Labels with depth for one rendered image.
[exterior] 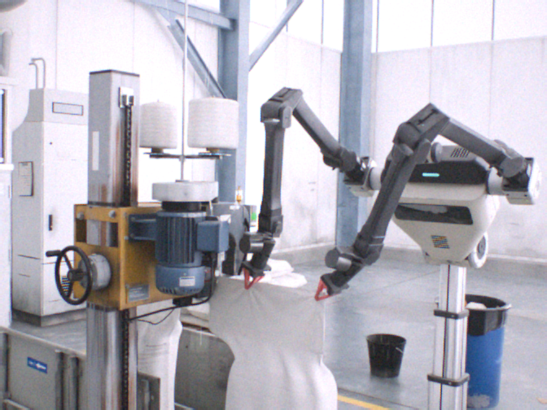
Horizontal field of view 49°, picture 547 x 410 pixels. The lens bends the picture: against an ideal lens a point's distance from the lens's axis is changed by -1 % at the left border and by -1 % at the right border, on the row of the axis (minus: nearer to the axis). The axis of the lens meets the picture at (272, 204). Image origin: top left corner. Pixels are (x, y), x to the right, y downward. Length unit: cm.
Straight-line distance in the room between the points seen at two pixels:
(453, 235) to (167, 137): 106
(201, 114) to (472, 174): 92
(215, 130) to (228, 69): 640
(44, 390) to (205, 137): 139
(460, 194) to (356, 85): 881
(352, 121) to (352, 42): 138
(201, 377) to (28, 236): 349
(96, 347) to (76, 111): 417
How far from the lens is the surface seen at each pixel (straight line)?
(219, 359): 273
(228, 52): 834
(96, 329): 204
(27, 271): 608
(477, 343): 407
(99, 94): 199
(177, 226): 182
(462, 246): 228
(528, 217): 994
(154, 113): 212
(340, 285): 191
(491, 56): 1028
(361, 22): 1105
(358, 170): 228
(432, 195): 217
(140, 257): 196
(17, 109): 522
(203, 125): 192
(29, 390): 291
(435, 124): 166
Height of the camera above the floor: 146
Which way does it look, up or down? 3 degrees down
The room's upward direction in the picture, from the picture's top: 1 degrees clockwise
